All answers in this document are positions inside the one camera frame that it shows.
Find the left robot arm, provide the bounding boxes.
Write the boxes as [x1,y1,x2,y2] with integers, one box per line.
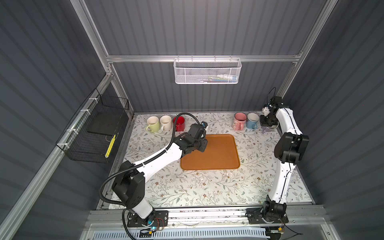
[112,122,208,222]

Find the black wire wall basket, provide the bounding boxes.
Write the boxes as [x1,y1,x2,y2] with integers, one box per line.
[56,90,130,164]

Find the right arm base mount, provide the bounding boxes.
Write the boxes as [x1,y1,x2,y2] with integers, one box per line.
[245,208,289,224]

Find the red mug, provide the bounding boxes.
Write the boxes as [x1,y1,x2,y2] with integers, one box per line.
[173,116,185,132]

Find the pink ghost pattern mug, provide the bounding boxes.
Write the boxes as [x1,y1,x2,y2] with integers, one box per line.
[233,112,247,131]

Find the orange plastic tray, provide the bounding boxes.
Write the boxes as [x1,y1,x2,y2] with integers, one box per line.
[181,134,241,171]

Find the white wire wall basket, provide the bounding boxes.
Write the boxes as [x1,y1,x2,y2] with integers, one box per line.
[173,58,242,85]

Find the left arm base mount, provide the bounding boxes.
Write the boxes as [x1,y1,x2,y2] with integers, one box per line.
[127,210,169,228]

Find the light green mug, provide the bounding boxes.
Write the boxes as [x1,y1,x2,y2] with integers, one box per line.
[146,116,161,133]

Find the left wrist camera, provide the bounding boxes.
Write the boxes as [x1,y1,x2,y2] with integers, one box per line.
[201,121,208,131]

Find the blue dotted mug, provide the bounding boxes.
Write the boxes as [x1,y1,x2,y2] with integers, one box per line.
[246,113,260,130]

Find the purple mug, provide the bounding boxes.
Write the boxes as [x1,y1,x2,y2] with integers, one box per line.
[261,125,279,134]

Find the black corrugated cable hose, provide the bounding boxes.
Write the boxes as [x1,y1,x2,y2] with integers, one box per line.
[98,112,202,240]

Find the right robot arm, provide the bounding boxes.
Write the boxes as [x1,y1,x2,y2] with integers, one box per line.
[260,97,309,223]

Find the pens in white basket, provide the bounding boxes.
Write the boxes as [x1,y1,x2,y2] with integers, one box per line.
[199,75,238,84]

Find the white mug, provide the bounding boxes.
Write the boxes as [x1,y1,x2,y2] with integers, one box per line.
[160,115,173,131]

